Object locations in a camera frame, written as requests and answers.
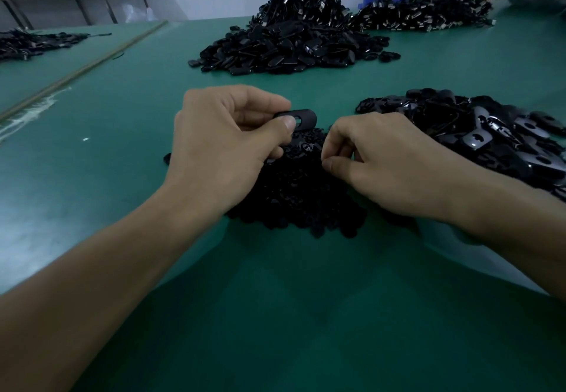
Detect person's right forearm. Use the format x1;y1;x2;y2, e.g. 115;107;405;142
458;159;566;302

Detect long wooden strip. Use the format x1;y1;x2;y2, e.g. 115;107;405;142
0;20;170;122

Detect person's right hand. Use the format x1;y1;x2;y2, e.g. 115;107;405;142
320;112;477;230

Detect heap of black connector cables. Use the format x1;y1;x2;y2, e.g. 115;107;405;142
348;0;497;34

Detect black oval plastic shell piece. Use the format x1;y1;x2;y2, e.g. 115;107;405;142
273;109;318;132

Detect person's left hand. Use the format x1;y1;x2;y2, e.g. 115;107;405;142
164;84;298;219

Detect person's left forearm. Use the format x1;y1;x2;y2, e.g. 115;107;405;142
0;182;231;392

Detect heap of black oval shells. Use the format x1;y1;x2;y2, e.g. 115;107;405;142
187;19;402;77

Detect pile of glossy black covers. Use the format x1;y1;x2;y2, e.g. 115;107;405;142
356;88;566;203

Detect flat pile of black parts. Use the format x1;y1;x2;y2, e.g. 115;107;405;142
0;27;92;62

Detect pile of small black parts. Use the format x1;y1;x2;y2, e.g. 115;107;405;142
163;126;417;240

